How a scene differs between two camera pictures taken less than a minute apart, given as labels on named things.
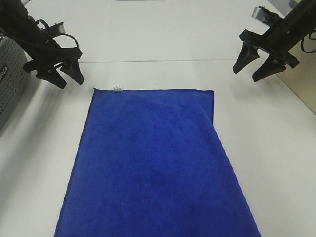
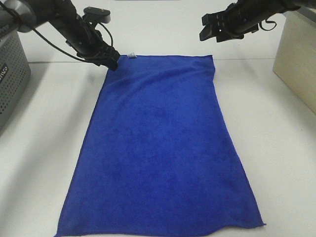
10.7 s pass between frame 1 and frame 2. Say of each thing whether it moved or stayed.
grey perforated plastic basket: stayed
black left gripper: moved
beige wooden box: stayed
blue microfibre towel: moved
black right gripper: moved
